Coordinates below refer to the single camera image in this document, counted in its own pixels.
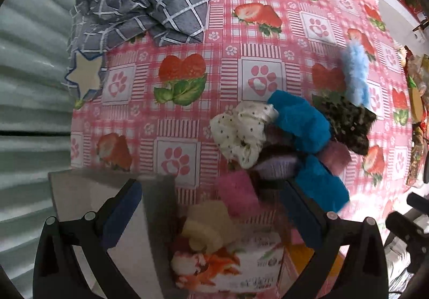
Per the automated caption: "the mauve pink scrunchie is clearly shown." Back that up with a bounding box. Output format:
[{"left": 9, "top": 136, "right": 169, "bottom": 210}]
[{"left": 317, "top": 141, "right": 351, "bottom": 176}]

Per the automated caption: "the pink strawberry paw tablecloth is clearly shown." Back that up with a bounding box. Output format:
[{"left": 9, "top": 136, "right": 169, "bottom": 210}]
[{"left": 71, "top": 0, "right": 412, "bottom": 236}]

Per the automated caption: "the blue fuzzy cloth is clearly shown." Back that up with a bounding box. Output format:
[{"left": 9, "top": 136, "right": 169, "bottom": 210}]
[
  {"left": 268, "top": 90, "right": 331, "bottom": 154},
  {"left": 294, "top": 155, "right": 350, "bottom": 213}
]

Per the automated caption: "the light blue fuzzy scrunchie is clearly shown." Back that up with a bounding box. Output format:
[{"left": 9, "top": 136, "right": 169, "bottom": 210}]
[{"left": 341, "top": 40, "right": 370, "bottom": 108}]

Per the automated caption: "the lavender knitted scrunchie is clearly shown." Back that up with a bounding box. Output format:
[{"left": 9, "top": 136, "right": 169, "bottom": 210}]
[{"left": 253, "top": 155, "right": 299, "bottom": 180}]

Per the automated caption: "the grey checked blanket with star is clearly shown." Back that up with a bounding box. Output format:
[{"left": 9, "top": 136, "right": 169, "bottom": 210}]
[{"left": 64, "top": 0, "right": 210, "bottom": 107}]

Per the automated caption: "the orange pink box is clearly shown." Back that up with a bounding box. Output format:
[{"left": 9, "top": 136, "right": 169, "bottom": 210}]
[{"left": 278, "top": 244, "right": 345, "bottom": 298}]

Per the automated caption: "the white polka dot scrunchie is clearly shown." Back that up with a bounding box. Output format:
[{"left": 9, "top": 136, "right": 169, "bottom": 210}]
[{"left": 209, "top": 101, "right": 279, "bottom": 169}]

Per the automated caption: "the cream yellow scrunchie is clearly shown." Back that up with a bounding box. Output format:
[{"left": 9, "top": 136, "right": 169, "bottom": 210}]
[{"left": 181, "top": 200, "right": 240, "bottom": 253}]

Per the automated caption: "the tissue pack with floral print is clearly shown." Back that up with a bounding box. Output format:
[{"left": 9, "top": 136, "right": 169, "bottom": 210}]
[{"left": 171, "top": 231, "right": 284, "bottom": 294}]

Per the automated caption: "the red round snack tray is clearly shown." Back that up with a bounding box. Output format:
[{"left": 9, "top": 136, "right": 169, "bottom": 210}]
[{"left": 400, "top": 46, "right": 428, "bottom": 186}]

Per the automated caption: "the pink fuzzy scrunchie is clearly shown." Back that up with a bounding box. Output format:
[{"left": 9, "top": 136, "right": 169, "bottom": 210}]
[{"left": 217, "top": 170, "right": 262, "bottom": 219}]

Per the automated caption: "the leopard print scrunchie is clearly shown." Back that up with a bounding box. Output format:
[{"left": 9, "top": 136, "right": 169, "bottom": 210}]
[{"left": 312, "top": 91, "right": 377, "bottom": 156}]

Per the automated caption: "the grey storage box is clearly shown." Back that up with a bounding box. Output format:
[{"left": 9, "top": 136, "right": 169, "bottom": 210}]
[{"left": 49, "top": 168, "right": 188, "bottom": 298}]

